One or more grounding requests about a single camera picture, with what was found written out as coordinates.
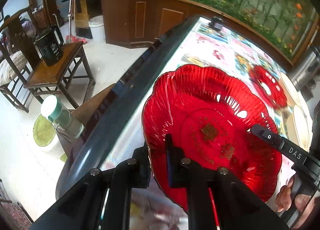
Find dark wooden sideboard cabinet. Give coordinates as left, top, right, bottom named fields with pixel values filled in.
left=80, top=0, right=296, bottom=68

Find stainless steel thermos jug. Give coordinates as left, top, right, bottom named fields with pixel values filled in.
left=288, top=45, right=319, bottom=91

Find green white blender cup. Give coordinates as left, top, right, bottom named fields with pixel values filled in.
left=41, top=95, right=85, bottom=138

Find small black box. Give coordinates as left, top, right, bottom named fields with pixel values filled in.
left=209, top=16, right=223, bottom=31

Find wooden armchair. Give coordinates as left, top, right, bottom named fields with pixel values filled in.
left=1, top=5, right=40, bottom=113

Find person's right hand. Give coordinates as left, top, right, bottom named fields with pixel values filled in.
left=276, top=176, right=311, bottom=213

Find small wooden side table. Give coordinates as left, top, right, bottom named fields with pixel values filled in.
left=24, top=41, right=95, bottom=108

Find red glass flower plate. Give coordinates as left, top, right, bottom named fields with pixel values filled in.
left=142, top=64, right=282, bottom=209

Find white plastic bucket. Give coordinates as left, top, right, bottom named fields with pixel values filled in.
left=88, top=15, right=106, bottom=43

